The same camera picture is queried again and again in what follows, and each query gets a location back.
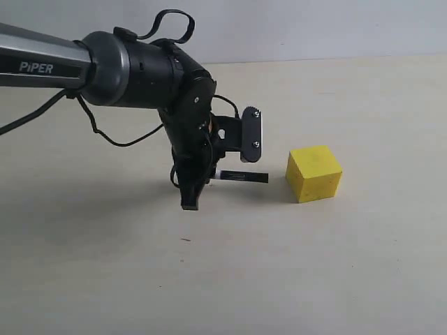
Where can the yellow foam cube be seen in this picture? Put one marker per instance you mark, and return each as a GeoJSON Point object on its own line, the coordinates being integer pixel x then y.
{"type": "Point", "coordinates": [313, 173]}

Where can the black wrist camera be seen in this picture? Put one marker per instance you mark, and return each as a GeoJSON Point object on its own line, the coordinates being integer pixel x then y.
{"type": "Point", "coordinates": [243, 135]}

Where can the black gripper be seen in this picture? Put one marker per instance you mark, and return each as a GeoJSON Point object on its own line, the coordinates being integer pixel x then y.
{"type": "Point", "coordinates": [187, 122]}

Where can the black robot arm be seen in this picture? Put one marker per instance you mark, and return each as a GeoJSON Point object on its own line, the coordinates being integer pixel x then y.
{"type": "Point", "coordinates": [116, 69]}

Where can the black and white marker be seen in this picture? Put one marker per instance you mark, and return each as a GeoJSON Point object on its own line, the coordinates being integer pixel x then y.
{"type": "Point", "coordinates": [231, 175]}

